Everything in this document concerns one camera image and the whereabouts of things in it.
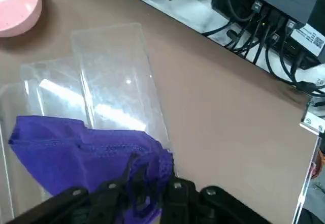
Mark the clear acrylic stepped storage rack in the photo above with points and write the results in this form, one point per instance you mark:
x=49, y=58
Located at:
x=114, y=69

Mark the purple microfibre towel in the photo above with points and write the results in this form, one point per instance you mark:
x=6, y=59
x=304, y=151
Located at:
x=63, y=153

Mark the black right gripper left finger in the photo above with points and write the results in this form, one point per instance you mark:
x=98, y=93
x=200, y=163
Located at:
x=76, y=206

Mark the clear acrylic side panel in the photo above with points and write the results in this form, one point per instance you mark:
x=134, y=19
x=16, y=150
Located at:
x=308, y=158

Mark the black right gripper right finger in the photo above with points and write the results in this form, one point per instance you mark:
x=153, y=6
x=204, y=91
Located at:
x=182, y=203

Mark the pink bowl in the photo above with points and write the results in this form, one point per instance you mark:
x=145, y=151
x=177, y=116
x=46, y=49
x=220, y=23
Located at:
x=15, y=8

